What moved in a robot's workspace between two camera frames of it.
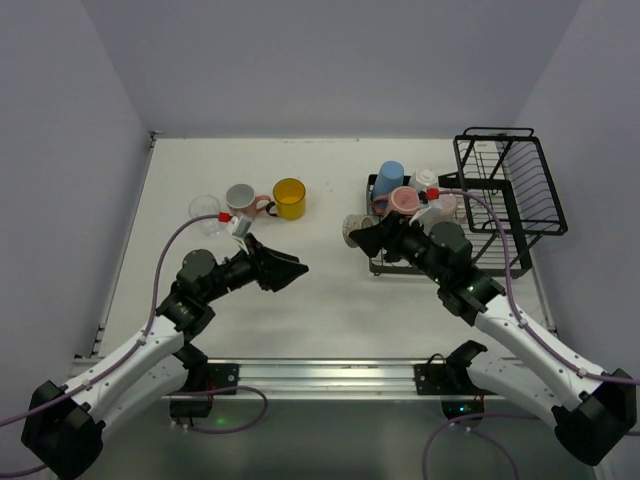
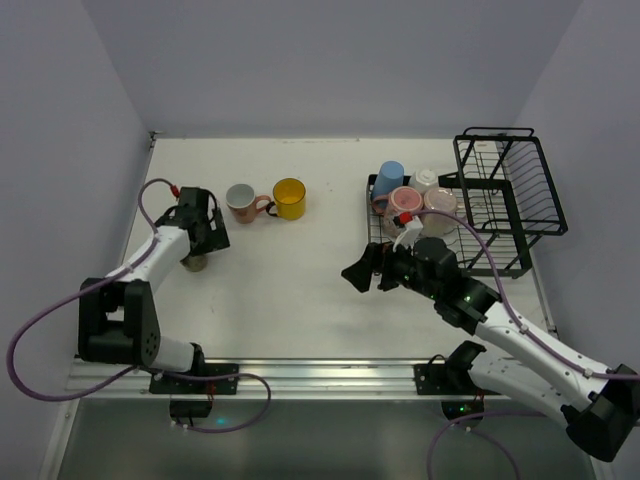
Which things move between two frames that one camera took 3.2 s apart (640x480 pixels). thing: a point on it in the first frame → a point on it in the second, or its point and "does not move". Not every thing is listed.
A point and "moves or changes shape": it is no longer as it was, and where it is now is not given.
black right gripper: [393, 238] → [382, 268]
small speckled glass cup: [355, 222] moves or changes shape
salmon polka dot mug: [242, 198] does not move
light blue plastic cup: [390, 176] does not move
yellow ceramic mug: [289, 199] does not move
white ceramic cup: [424, 179] does not move
